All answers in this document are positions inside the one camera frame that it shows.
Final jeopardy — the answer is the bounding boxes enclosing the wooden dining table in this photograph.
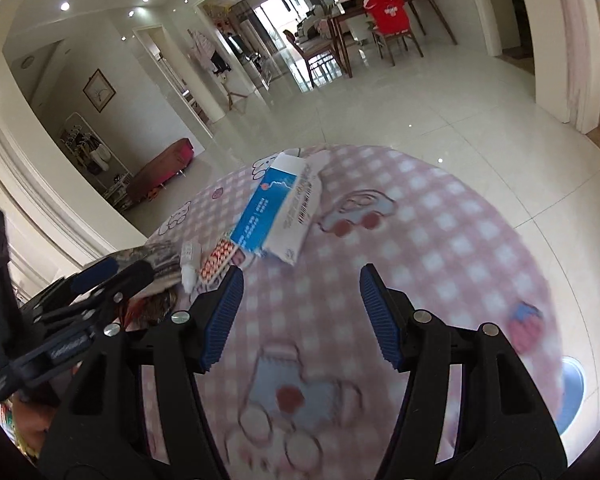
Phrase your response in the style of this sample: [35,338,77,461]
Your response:
[325,0,456,78]

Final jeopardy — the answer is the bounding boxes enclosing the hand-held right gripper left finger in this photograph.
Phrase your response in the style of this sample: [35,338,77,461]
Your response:
[40,266,245,480]

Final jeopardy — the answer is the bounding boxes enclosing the small white bottle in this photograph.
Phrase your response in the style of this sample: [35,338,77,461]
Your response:
[180,242,203,293]

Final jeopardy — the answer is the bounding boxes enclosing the recessed ceiling spotlights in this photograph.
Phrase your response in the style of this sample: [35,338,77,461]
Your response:
[59,0,218,43]

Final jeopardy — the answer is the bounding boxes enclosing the dark red bench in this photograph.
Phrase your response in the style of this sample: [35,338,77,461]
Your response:
[125,137,196,201]

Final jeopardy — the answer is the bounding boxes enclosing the bare wooden chair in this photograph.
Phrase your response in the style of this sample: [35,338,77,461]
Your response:
[282,30,351,91]

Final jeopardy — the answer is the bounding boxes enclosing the red chair cover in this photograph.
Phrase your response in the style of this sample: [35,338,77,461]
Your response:
[364,0,412,36]

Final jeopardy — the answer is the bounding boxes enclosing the pink white coat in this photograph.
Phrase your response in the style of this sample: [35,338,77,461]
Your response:
[187,30,221,73]

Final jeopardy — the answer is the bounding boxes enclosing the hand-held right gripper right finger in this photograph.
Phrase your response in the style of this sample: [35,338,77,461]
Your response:
[359,262,568,480]

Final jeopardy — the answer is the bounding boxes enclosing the white clothes rack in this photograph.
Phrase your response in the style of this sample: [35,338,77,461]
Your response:
[60,112,133,206]

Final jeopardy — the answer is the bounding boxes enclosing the blue white carton box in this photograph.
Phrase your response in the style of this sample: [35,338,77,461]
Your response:
[228,152,323,266]

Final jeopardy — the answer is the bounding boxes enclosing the pink checkered tablecloth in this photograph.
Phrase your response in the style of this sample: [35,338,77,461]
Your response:
[142,144,566,480]

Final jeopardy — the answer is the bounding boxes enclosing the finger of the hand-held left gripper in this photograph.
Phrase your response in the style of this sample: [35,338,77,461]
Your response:
[30,258,121,311]
[35,260,156,331]

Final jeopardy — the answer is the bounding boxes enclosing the small framed picture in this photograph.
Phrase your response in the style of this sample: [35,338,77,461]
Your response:
[82,69,117,113]

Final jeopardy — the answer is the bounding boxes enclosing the wooden chair with cover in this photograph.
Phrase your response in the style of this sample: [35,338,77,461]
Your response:
[362,0,426,66]

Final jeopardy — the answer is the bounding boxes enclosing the orange pill blister pack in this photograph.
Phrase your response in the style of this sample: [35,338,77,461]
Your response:
[197,237,246,291]

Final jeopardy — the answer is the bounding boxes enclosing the grey white sofa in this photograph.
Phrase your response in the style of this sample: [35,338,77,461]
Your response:
[300,10,333,38]

